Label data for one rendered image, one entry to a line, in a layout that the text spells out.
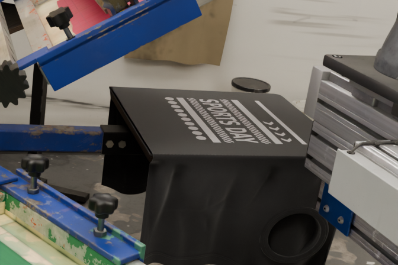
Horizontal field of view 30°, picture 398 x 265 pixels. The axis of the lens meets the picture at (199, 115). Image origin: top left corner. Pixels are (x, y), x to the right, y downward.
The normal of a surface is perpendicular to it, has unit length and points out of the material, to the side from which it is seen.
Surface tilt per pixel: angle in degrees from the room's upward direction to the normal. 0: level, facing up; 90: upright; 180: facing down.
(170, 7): 90
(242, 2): 90
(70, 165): 0
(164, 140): 0
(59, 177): 0
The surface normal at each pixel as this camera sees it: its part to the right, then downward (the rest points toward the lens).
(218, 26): -0.25, 0.25
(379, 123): -0.90, 0.01
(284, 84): 0.30, 0.35
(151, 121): 0.15, -0.94
